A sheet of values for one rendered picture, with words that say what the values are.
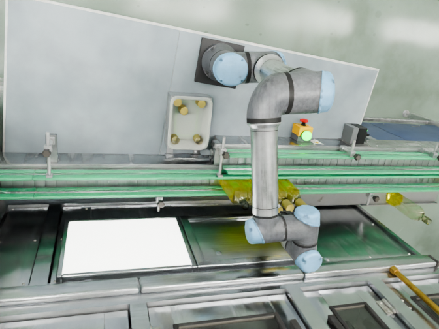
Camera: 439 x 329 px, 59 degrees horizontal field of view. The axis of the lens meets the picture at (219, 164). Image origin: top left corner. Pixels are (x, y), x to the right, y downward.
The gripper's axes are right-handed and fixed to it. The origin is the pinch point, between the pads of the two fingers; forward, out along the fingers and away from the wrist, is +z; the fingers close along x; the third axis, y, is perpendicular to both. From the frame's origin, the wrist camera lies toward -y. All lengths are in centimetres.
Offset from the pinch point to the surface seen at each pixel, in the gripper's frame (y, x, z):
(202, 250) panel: -23.2, -12.1, -6.5
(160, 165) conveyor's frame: -34.3, 6.3, 28.2
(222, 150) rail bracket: -11.6, 16.3, 18.8
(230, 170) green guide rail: -6.5, 6.6, 21.1
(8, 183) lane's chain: -90, 0, 28
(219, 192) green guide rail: -10.3, -2.8, 19.9
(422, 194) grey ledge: 105, -11, 27
